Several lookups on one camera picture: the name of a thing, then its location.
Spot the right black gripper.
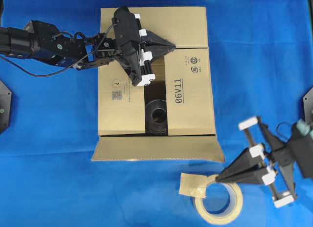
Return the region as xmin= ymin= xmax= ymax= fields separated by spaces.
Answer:
xmin=216 ymin=116 xmax=305 ymax=208

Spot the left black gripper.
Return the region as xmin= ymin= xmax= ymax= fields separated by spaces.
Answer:
xmin=112 ymin=6 xmax=176 ymax=87

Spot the brown cardboard box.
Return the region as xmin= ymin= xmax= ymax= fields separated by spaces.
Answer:
xmin=92 ymin=7 xmax=224 ymax=162

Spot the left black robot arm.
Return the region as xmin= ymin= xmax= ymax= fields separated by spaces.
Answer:
xmin=0 ymin=6 xmax=176 ymax=87

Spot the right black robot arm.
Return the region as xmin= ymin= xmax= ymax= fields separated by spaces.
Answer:
xmin=215 ymin=116 xmax=313 ymax=208

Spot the black cylindrical object in box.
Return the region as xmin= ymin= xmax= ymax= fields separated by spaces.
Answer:
xmin=145 ymin=99 xmax=168 ymax=135

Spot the beige packing tape roll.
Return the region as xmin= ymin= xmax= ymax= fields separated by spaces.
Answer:
xmin=179 ymin=173 xmax=244 ymax=226

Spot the blue table cloth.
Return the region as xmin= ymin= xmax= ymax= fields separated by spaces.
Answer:
xmin=0 ymin=0 xmax=313 ymax=227

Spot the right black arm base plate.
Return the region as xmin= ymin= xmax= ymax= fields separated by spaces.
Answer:
xmin=303 ymin=88 xmax=313 ymax=123

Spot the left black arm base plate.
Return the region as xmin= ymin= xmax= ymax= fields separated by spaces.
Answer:
xmin=0 ymin=81 xmax=12 ymax=133

